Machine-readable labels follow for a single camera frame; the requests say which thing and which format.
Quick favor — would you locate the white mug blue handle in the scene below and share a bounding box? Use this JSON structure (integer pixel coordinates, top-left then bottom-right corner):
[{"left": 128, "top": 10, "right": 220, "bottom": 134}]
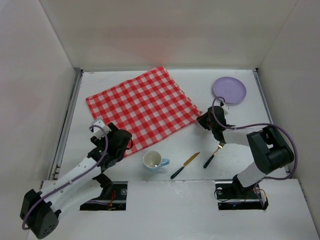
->
[{"left": 142, "top": 151, "right": 170, "bottom": 171}]

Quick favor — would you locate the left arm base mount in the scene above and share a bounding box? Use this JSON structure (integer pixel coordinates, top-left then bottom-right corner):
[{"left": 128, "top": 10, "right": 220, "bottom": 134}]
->
[{"left": 79, "top": 174, "right": 128, "bottom": 211}]

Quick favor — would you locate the gold fork dark handle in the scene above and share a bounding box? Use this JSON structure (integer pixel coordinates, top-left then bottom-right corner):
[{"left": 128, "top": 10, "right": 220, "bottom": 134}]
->
[{"left": 203, "top": 142, "right": 225, "bottom": 169}]

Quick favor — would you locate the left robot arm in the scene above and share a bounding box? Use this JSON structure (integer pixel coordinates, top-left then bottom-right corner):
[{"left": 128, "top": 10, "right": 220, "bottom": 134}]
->
[{"left": 20, "top": 120, "right": 133, "bottom": 240}]

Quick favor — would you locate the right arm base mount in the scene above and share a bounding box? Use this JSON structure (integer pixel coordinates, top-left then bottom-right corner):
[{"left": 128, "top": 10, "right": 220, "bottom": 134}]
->
[{"left": 214, "top": 181, "right": 269, "bottom": 211}]

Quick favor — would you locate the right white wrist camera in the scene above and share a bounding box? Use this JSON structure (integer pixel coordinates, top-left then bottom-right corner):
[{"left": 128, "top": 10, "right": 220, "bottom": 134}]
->
[{"left": 222, "top": 104, "right": 230, "bottom": 114}]

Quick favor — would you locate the lilac plastic plate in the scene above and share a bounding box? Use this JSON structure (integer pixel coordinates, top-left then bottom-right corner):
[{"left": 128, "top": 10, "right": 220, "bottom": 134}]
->
[{"left": 212, "top": 76, "right": 247, "bottom": 105}]

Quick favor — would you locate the purple cable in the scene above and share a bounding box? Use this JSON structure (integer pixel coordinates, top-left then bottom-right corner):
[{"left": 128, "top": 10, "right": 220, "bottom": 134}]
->
[
  {"left": 21, "top": 124, "right": 110, "bottom": 230},
  {"left": 211, "top": 96, "right": 299, "bottom": 180}
]

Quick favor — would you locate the gold knife dark handle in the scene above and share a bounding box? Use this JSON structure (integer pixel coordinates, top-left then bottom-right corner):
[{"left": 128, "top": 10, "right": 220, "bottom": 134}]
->
[{"left": 170, "top": 152, "right": 200, "bottom": 180}]

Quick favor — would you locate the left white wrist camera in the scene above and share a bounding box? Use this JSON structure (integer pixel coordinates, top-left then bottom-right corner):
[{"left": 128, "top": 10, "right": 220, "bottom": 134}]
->
[{"left": 89, "top": 119, "right": 111, "bottom": 140}]

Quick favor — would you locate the red white checkered cloth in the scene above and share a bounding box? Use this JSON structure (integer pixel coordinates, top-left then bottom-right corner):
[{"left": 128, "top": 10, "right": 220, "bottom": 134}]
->
[{"left": 85, "top": 66, "right": 202, "bottom": 156}]

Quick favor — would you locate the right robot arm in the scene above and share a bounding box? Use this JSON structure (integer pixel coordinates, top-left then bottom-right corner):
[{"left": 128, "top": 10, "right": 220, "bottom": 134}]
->
[{"left": 196, "top": 106, "right": 298, "bottom": 195}]

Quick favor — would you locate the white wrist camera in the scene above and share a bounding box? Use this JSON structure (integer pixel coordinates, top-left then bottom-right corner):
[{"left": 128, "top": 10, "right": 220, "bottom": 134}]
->
[
  {"left": 89, "top": 119, "right": 111, "bottom": 140},
  {"left": 222, "top": 104, "right": 230, "bottom": 114}
]

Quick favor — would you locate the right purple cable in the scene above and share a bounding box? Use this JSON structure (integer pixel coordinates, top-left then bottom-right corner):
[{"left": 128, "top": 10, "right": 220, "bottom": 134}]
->
[{"left": 211, "top": 96, "right": 299, "bottom": 180}]

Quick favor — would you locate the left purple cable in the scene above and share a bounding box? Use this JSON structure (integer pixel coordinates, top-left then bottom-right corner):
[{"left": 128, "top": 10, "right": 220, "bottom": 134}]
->
[{"left": 21, "top": 124, "right": 110, "bottom": 230}]

